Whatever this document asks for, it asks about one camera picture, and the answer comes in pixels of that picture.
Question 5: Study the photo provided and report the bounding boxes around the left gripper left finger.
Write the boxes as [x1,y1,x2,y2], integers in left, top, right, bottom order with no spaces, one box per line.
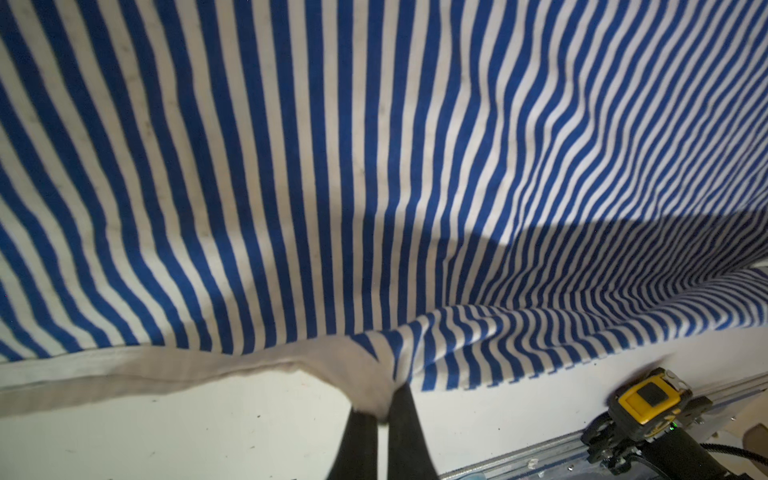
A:
[326,409,378,480]

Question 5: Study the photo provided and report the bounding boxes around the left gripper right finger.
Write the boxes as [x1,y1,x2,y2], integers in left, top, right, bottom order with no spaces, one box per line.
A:
[387,384,439,480]

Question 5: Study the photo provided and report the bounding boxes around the blue white striped tank top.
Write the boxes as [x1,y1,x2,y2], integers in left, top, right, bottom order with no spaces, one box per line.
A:
[1,1,767,416]

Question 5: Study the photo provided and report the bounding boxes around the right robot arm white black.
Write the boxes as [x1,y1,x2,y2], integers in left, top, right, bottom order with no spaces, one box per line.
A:
[581,397,767,480]

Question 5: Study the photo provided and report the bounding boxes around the aluminium front rail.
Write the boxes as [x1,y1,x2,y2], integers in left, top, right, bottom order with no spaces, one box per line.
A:
[441,374,767,479]

